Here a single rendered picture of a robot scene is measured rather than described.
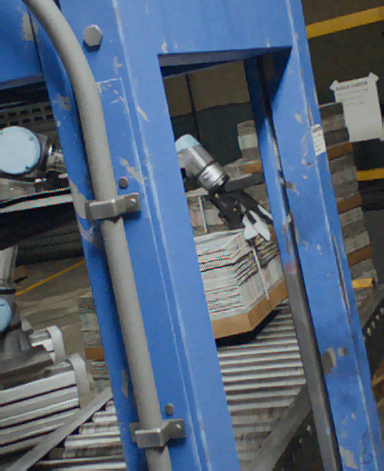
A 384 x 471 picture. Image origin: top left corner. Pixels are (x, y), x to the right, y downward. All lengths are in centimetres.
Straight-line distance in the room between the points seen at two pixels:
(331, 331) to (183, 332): 62
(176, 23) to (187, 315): 29
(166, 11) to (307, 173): 52
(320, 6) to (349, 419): 887
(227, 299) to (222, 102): 810
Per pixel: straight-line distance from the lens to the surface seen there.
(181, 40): 100
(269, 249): 276
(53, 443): 210
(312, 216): 145
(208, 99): 1057
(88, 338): 355
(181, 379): 89
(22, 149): 258
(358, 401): 150
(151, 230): 87
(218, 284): 249
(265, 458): 177
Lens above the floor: 140
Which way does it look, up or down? 6 degrees down
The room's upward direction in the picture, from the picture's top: 11 degrees counter-clockwise
